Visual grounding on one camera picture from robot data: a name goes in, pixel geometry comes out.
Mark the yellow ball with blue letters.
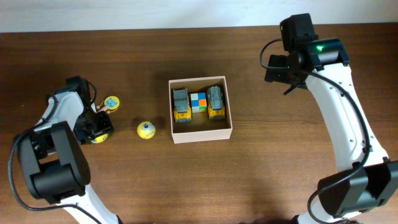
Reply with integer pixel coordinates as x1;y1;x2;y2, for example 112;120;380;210
91;134;109;144

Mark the yellow wooden rattle drum toy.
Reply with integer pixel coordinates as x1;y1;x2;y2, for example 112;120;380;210
96;96;121;114

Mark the yellow grey minion ball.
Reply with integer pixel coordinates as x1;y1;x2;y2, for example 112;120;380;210
137;121;156;139

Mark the yellow grey toy mixer truck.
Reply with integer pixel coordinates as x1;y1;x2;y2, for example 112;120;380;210
207;86;226;119

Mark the yellow grey toy dump truck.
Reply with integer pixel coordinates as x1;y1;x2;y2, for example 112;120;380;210
173;89;192;123

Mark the small colourful puzzle cube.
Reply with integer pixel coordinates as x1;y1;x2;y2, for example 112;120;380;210
190;92;207;113

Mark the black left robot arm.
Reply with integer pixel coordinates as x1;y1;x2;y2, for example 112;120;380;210
10;76;121;224

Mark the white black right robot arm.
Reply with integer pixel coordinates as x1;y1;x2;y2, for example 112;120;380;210
262;14;397;223

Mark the beige open cardboard box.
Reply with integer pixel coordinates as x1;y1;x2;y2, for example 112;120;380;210
169;76;233;144

